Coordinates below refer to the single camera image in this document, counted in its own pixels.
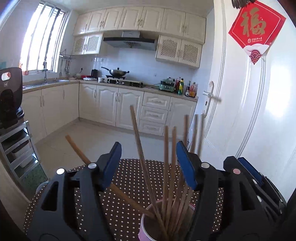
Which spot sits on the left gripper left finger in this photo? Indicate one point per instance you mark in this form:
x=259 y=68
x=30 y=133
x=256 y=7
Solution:
x=68 y=207

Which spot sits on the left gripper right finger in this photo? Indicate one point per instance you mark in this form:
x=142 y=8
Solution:
x=222 y=211

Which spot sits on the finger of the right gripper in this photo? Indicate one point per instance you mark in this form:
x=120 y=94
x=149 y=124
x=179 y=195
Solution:
x=251 y=171
x=231 y=163

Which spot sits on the kitchen faucet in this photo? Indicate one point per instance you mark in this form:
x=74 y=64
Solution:
x=45 y=71

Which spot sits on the kitchen window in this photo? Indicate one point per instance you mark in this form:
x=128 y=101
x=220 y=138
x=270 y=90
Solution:
x=43 y=39

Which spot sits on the white door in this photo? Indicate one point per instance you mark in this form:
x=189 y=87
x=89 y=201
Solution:
x=256 y=117

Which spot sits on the dark soy sauce bottle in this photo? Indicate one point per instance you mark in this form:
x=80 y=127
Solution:
x=188 y=88

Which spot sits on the metal shelf rack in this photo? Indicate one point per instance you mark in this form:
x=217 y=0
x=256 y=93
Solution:
x=19 y=153

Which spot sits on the green yellow oil bottle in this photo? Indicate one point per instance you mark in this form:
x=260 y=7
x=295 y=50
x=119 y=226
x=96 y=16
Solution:
x=181 y=87

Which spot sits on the brown polka dot tablecloth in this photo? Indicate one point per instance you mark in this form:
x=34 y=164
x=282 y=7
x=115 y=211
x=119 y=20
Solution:
x=123 y=220

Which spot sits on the red sauce bottle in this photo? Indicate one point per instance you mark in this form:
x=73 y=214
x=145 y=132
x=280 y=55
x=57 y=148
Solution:
x=177 y=84

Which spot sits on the green electric cooker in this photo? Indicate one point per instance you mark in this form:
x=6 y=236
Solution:
x=167 y=85

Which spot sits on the cream lower cabinets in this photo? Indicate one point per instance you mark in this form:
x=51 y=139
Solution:
x=49 y=107

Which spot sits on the cream cabinets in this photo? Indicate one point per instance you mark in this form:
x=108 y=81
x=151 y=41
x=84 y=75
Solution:
x=179 y=35
x=49 y=107

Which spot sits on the cream upper cabinets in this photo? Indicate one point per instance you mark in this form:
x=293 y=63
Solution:
x=179 y=35

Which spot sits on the gas stove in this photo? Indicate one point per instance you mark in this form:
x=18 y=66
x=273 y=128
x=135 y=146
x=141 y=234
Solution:
x=121 y=81

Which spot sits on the red fu paper decoration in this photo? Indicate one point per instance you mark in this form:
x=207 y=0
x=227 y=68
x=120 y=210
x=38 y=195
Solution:
x=255 y=28

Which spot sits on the black wok with lid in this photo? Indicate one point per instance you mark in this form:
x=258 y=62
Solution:
x=116 y=72

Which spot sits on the black kettle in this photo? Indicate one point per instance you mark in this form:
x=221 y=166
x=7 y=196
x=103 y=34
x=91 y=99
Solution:
x=94 y=73

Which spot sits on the range hood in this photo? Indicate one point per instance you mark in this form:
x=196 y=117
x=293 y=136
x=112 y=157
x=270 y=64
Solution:
x=131 y=40

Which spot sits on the silver door handle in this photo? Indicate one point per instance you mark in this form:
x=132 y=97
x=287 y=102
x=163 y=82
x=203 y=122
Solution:
x=209 y=96

